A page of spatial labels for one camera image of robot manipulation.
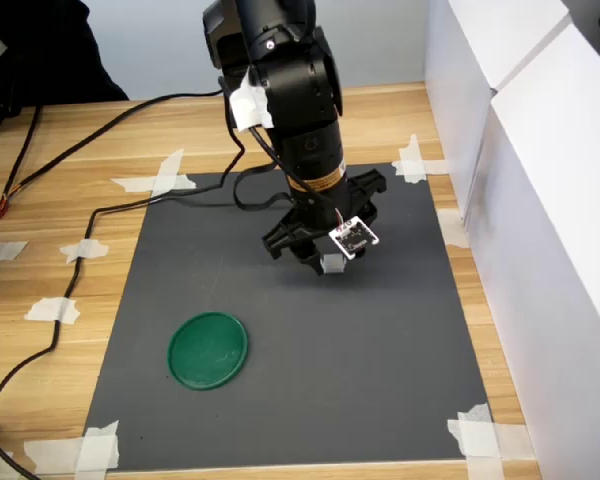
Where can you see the small white plastic terminal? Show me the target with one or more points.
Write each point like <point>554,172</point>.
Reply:
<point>333,264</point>

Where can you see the round green lid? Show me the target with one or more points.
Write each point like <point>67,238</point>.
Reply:
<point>207,350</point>

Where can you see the dark grey mat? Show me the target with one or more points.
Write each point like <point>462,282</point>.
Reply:
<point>305,350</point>

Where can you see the white masking tape piece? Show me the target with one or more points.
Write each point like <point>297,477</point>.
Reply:
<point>95,447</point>
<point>412,167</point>
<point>52,310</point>
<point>85,250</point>
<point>452,227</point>
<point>162,177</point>
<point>6,249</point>
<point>480,435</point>

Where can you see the white partition panel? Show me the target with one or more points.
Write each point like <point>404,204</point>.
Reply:
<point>555,250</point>
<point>460,75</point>

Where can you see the black chair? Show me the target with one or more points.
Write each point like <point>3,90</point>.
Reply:
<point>55,50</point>

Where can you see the small gripper camera module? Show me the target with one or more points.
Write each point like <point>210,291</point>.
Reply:
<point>355,237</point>

